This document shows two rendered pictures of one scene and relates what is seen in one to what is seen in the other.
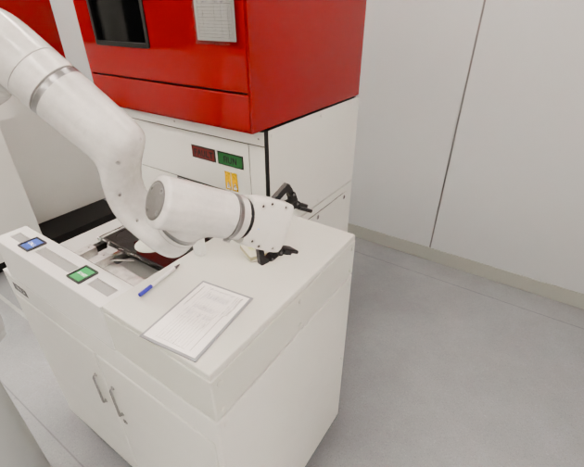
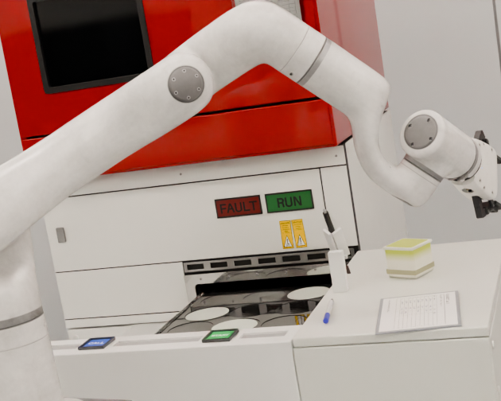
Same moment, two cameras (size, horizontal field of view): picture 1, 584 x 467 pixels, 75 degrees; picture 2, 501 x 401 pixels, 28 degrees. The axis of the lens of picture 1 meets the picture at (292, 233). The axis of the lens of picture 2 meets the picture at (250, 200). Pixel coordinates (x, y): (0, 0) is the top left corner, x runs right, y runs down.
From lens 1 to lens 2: 1.36 m
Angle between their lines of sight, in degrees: 26
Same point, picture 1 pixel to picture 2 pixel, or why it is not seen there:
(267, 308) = (483, 291)
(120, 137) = (383, 83)
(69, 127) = (346, 80)
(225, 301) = (431, 298)
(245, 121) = (324, 132)
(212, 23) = not seen: hidden behind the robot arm
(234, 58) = not seen: hidden behind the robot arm
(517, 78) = not seen: outside the picture
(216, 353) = (474, 318)
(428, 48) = (430, 44)
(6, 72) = (296, 44)
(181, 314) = (397, 315)
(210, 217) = (463, 142)
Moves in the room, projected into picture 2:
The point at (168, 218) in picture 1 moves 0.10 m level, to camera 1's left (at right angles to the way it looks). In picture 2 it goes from (444, 138) to (389, 149)
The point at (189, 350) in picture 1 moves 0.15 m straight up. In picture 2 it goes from (444, 323) to (433, 239)
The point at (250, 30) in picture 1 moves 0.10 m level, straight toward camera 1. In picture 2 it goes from (320, 23) to (340, 20)
